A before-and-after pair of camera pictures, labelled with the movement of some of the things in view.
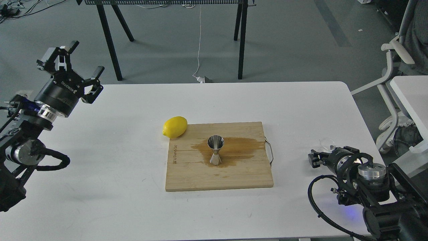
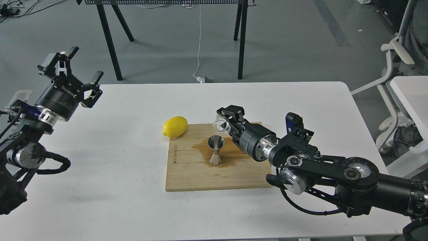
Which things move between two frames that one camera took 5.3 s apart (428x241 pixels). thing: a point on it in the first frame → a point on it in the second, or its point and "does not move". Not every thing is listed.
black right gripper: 336,158 → 255,140
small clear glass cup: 324,146 → 222,126
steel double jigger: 215,142 does not move
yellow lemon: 175,127 does not move
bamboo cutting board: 244,162 does not move
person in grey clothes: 415,39 does not move
